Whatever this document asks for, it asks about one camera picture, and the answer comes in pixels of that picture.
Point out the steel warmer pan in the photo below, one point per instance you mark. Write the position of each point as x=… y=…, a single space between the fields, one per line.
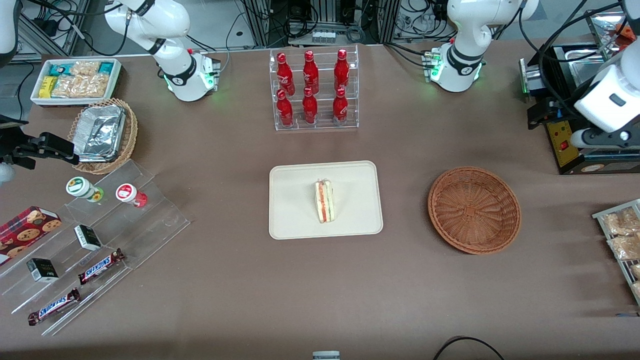
x=592 y=70

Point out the white power strip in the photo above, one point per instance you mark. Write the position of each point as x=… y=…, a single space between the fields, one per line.
x=323 y=36

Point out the yellow snack packet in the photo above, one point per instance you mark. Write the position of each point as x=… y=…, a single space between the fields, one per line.
x=48 y=87

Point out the small grey device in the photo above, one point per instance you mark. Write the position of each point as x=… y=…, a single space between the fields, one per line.
x=326 y=355

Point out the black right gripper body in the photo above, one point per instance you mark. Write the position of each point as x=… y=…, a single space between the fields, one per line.
x=19 y=150

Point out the round brown wicker basket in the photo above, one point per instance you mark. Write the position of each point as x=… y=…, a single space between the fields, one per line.
x=475 y=210

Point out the teal snack packet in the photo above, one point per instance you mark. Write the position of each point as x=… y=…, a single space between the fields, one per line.
x=59 y=69
x=106 y=67

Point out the white snack bin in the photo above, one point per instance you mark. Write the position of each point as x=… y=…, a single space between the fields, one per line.
x=37 y=100

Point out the black yellow food warmer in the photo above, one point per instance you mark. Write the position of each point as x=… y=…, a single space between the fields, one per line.
x=562 y=145

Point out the small black box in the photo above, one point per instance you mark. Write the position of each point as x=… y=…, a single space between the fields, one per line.
x=42 y=270
x=88 y=238

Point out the cream rectangular tray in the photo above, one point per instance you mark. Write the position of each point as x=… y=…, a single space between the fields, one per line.
x=295 y=200

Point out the red cola bottle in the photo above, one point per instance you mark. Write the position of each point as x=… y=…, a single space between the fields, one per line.
x=341 y=70
x=340 y=107
x=285 y=110
x=310 y=72
x=310 y=107
x=285 y=75

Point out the clear bag of crackers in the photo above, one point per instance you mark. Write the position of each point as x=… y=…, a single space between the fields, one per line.
x=635 y=271
x=620 y=221
x=625 y=247
x=636 y=290

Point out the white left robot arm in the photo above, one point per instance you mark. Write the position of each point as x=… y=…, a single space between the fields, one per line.
x=465 y=30

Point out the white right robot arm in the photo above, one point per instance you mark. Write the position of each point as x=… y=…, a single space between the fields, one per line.
x=175 y=75

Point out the aluminium foil tray stack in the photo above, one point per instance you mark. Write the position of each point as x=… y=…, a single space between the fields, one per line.
x=100 y=132

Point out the red lidded cup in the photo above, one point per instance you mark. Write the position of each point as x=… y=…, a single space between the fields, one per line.
x=127 y=193

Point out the green lidded cup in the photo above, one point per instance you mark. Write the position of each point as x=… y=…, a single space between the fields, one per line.
x=80 y=186

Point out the triangle sandwich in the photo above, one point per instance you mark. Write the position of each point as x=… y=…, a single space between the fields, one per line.
x=325 y=202

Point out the clear bag of snacks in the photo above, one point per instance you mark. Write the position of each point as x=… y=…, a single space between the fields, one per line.
x=80 y=86
x=85 y=69

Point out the clear acrylic stepped stand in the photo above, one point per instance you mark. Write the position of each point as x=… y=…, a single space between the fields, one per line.
x=150 y=220

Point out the snickers chocolate bar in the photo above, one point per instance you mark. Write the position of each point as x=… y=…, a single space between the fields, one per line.
x=100 y=266
x=54 y=306

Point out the small tan wicker basket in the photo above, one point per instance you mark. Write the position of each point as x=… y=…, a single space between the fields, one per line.
x=131 y=135

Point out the clear acrylic bottle rack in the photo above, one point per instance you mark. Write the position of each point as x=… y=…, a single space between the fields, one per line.
x=322 y=125

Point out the red plaid cookie box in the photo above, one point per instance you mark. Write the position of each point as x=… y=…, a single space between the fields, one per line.
x=25 y=230

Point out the grey snack rack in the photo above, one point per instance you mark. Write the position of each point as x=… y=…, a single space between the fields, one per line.
x=600 y=216

